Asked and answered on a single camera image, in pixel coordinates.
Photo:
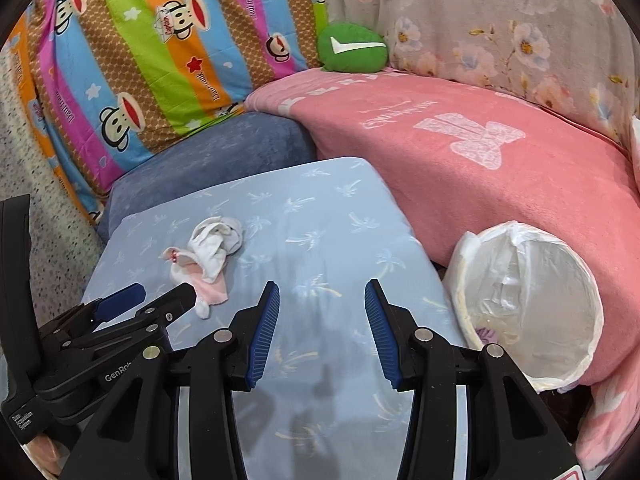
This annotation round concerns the green plush cushion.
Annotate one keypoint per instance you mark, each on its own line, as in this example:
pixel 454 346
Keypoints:
pixel 351 48

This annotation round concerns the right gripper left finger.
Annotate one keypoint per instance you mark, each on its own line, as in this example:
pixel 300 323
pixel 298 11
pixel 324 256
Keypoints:
pixel 230 359

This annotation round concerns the pink fleece blanket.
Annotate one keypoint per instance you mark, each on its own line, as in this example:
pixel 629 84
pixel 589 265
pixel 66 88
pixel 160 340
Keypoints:
pixel 460 159

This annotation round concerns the light blue palm-print pillow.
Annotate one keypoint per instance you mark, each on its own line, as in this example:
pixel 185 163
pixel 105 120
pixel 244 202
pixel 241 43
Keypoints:
pixel 321 231

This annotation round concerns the white lined trash bin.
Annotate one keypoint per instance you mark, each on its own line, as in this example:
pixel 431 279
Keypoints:
pixel 527 290

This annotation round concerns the person's left hand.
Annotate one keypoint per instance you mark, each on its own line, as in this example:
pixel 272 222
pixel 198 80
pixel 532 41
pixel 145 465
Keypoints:
pixel 48 456

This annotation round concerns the colourful striped monkey quilt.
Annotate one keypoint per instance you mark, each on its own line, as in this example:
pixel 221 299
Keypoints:
pixel 107 84

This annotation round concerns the pink sock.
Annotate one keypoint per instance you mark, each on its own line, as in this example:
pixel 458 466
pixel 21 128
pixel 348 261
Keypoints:
pixel 186 268

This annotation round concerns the white grey sock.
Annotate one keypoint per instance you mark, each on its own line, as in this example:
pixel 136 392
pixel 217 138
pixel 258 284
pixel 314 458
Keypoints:
pixel 212 241

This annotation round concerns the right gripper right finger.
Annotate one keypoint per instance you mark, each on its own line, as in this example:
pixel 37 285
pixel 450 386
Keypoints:
pixel 417 359

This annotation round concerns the speckled white bed sheet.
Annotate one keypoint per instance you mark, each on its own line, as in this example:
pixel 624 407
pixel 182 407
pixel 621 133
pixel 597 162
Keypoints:
pixel 65 248

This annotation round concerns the pink white cartoon pillow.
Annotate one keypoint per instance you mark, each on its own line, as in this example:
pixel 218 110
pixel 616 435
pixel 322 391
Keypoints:
pixel 635 148

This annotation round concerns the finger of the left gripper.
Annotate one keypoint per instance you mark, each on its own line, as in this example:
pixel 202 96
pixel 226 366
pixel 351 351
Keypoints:
pixel 107 352
pixel 85 318

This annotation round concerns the dark blue plush pillow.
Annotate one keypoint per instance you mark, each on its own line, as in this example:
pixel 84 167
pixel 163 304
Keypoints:
pixel 239 147

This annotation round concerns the grey floral bedsheet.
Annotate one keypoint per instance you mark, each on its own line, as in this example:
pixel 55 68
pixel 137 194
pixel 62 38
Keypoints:
pixel 579 58

